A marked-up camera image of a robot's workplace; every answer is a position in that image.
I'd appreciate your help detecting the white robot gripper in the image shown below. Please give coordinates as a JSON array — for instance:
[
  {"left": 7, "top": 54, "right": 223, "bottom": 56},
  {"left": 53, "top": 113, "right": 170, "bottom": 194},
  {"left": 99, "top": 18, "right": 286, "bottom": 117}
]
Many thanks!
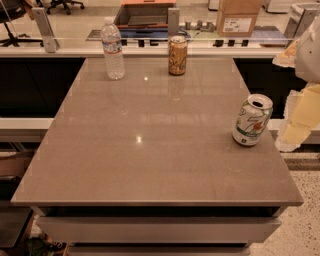
[{"left": 272, "top": 17, "right": 320, "bottom": 152}]

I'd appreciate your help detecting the green white 7up can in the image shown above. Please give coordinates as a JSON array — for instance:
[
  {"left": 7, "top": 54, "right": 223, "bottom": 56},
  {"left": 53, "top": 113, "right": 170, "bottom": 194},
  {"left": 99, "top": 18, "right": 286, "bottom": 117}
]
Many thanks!
[{"left": 232, "top": 94, "right": 273, "bottom": 146}]

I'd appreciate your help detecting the orange soda can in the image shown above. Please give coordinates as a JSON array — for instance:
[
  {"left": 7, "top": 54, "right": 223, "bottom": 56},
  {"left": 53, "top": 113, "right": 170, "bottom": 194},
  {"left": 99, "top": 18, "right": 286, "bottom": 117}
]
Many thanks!
[{"left": 168, "top": 35, "right": 187, "bottom": 75}]

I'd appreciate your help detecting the brown cardboard box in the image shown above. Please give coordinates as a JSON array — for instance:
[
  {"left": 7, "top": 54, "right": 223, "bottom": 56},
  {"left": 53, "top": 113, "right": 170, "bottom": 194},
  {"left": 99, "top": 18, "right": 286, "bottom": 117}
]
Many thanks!
[{"left": 216, "top": 0, "right": 262, "bottom": 37}]

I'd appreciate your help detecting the grey open bin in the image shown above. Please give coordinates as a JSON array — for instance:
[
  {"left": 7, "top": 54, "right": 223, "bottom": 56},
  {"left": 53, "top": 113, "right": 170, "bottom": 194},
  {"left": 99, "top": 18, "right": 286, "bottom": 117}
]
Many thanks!
[{"left": 114, "top": 2, "right": 176, "bottom": 29}]

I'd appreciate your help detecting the clear plastic water bottle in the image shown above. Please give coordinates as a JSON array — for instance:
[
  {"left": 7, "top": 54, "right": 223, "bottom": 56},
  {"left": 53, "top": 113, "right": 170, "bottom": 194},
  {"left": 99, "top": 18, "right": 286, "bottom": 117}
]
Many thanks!
[{"left": 101, "top": 17, "right": 125, "bottom": 80}]

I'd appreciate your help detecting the white table drawer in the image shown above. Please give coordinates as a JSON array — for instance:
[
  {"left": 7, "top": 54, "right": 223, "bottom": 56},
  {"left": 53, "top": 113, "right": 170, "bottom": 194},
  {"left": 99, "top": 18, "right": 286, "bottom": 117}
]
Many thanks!
[{"left": 38, "top": 217, "right": 281, "bottom": 244}]

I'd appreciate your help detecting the black office chair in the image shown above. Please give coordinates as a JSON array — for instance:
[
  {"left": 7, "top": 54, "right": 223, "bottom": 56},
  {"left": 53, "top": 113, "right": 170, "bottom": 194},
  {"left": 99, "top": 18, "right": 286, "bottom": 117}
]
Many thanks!
[
  {"left": 46, "top": 0, "right": 85, "bottom": 15},
  {"left": 0, "top": 0, "right": 43, "bottom": 47}
]

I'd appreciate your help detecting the grey metal bracket right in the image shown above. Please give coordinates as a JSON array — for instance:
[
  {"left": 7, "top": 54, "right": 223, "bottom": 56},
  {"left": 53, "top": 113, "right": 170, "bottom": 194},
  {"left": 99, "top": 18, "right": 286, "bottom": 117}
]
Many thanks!
[{"left": 284, "top": 2, "right": 320, "bottom": 40}]

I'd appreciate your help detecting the grey metal bracket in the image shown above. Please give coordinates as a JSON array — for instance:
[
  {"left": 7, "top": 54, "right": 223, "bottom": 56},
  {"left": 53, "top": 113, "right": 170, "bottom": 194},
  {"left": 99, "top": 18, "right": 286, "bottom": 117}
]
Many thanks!
[
  {"left": 168, "top": 8, "right": 180, "bottom": 37},
  {"left": 284, "top": 2, "right": 320, "bottom": 40},
  {"left": 32, "top": 7, "right": 59, "bottom": 53}
]

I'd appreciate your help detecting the grey metal bracket middle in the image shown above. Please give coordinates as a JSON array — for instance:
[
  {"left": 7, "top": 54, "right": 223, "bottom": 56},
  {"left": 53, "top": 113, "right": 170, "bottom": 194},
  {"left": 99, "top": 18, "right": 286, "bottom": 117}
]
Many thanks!
[{"left": 168, "top": 8, "right": 180, "bottom": 37}]

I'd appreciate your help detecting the grey metal bracket left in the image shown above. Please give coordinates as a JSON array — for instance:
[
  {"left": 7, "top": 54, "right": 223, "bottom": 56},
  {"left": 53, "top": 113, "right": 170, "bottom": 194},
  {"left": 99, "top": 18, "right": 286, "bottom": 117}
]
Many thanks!
[{"left": 32, "top": 7, "right": 59, "bottom": 53}]

